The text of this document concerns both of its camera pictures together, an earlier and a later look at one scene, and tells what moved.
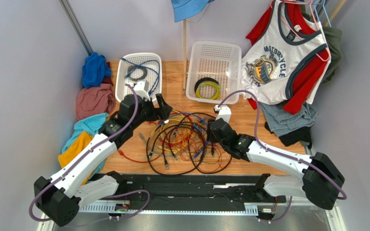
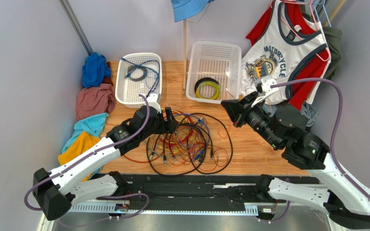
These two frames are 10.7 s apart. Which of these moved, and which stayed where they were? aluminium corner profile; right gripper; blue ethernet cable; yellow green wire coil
Moved: right gripper
Stayed: blue ethernet cable; aluminium corner profile; yellow green wire coil
